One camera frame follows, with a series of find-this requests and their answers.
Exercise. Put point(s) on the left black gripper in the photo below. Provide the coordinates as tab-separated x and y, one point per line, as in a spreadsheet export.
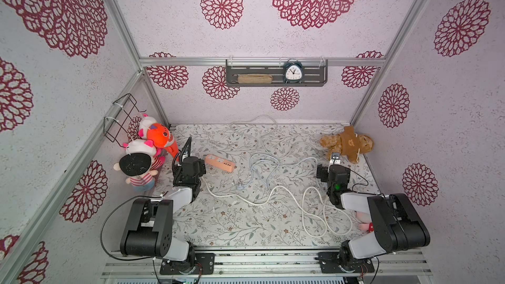
178	173

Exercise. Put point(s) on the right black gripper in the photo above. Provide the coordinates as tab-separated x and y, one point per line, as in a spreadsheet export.
336	167

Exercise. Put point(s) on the light blue power strip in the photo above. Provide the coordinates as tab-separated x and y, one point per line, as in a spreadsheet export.
294	163

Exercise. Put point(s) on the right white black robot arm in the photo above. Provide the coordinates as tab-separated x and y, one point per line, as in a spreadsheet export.
396	225

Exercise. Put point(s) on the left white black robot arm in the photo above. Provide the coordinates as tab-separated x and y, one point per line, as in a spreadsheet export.
148	229

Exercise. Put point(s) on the orange fish plush toy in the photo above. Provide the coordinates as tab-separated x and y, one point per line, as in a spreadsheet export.
150	129

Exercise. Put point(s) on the brown teddy bear plush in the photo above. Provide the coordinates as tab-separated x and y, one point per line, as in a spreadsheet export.
348	143

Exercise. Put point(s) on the black faced striped plush doll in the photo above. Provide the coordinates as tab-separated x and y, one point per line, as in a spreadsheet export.
141	163

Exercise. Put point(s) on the floral table mat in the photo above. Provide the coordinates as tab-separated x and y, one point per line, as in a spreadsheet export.
286	216

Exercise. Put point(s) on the pink plush red dotted dress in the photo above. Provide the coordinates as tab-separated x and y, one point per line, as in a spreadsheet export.
364	222

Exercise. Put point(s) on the tan pouch on shelf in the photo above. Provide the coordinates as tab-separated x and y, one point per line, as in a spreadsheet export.
255	79

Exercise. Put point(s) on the teal alarm clock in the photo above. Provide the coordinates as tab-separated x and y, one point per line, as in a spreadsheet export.
293	73

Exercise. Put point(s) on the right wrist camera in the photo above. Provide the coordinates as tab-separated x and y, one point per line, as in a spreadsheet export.
335	159

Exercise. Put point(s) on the black wire wall basket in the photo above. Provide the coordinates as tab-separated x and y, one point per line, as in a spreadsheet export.
115	127

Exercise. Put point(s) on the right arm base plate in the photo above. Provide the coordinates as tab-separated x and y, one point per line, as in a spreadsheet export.
336	262

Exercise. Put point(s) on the grey wall shelf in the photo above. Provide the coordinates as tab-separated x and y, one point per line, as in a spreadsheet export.
315	73

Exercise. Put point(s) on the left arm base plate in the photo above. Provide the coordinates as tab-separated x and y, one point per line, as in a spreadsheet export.
197	263

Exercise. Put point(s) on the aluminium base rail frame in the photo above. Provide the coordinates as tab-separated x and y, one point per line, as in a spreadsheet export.
273	265

